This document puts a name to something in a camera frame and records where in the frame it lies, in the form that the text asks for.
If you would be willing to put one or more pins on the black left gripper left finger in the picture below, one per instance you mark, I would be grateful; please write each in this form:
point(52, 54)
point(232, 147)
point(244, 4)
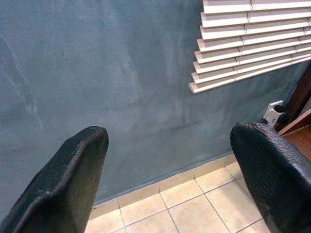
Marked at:
point(60, 182)

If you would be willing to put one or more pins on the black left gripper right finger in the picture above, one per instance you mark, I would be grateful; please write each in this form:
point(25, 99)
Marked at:
point(274, 174)

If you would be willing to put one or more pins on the black power plug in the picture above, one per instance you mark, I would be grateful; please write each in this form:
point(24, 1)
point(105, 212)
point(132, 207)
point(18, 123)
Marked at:
point(281, 120)

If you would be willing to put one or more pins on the brown wooden furniture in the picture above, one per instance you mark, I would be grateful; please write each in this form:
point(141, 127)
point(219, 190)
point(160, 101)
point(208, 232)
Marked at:
point(301, 92)

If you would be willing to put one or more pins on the white slatted window blind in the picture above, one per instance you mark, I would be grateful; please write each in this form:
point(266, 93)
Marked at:
point(243, 43)

